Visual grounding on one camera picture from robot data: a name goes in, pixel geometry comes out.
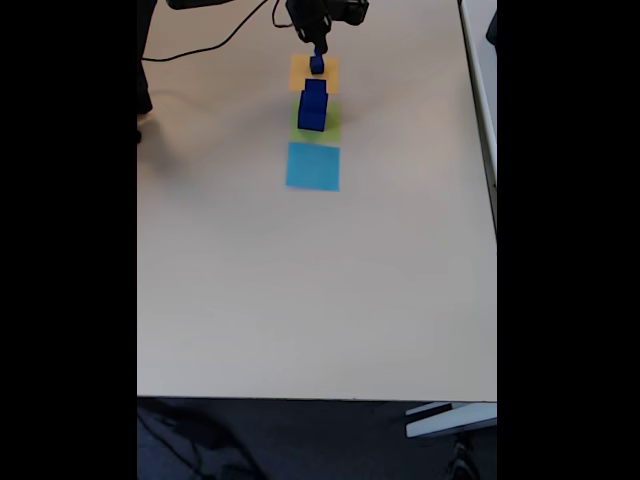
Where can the green paper square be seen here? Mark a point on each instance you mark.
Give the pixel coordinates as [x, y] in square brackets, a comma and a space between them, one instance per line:
[334, 127]

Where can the light blue paper square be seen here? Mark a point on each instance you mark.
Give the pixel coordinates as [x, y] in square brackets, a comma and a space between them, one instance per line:
[312, 167]

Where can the orange paper square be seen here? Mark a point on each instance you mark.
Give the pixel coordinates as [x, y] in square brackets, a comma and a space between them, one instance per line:
[297, 75]

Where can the large blue cube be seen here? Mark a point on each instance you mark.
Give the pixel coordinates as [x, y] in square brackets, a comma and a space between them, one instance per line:
[310, 120]

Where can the dark blue object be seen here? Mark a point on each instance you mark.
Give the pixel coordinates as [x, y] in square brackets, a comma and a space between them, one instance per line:
[492, 27]

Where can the white neighbouring desk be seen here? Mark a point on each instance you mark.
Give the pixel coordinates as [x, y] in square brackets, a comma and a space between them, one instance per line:
[482, 75]

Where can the medium blue cube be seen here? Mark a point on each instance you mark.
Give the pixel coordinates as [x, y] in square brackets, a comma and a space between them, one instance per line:
[315, 90]

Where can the small blue cube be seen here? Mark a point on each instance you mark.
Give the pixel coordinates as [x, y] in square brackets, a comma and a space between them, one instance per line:
[316, 65]

